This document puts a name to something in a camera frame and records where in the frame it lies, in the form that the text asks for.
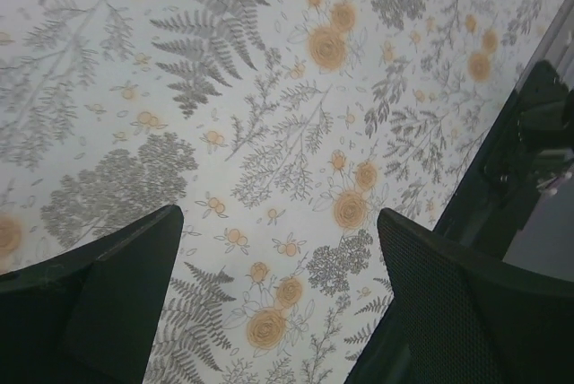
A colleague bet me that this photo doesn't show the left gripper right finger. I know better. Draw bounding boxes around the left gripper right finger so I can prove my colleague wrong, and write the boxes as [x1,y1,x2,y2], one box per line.
[378,208,573,383]

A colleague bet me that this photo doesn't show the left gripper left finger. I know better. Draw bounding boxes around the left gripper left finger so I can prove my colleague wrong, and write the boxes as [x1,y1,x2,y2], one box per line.
[1,205,184,383]

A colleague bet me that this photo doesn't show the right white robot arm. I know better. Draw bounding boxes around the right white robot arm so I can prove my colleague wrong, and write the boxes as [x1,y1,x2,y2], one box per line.
[518,60,573,153]

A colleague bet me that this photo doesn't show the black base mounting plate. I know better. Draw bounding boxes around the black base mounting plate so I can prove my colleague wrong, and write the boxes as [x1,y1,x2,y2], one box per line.
[348,89,572,383]

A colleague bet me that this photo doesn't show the floral table mat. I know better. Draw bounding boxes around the floral table mat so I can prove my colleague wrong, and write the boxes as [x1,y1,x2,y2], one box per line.
[1,0,565,383]

